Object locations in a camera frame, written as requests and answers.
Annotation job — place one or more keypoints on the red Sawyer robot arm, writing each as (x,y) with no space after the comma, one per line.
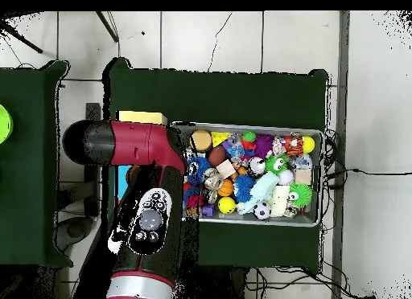
(138,144)

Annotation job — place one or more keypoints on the clear mesh bin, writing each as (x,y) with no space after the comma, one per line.
(257,126)

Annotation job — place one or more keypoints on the wooden three-hole box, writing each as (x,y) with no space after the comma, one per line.
(145,117)

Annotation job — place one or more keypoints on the blue fuzzy monster toy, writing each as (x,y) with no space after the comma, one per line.
(201,167)

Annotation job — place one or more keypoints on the brown toy football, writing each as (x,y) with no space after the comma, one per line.
(217,156)

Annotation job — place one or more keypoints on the yellow cheese wedge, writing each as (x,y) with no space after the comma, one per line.
(220,137)

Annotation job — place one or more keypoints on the yellow ball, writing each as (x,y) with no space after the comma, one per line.
(226,205)

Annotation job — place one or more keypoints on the purple spiky ball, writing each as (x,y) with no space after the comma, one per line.
(263,145)

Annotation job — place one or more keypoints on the mint green knit cloth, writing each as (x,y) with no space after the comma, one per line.
(261,188)

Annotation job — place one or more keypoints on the dark green tablecloth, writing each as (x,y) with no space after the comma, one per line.
(219,93)

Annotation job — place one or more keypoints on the black and white soccer ball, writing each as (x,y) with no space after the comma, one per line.
(262,211)

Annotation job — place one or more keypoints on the cream knit cloth roll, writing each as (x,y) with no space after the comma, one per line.
(280,200)

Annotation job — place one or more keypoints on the orange tiger plush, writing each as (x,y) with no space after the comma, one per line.
(293,144)

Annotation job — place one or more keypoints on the green spiky ball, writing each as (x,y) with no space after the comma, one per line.
(300,195)

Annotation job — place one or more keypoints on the black upright bar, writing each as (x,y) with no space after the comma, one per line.
(93,110)

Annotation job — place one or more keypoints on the black tripod leg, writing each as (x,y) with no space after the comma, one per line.
(108,26)
(22,38)

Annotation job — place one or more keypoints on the green covered side table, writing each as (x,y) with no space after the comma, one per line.
(32,183)

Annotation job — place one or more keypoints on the lime green round object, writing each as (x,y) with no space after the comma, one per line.
(4,123)

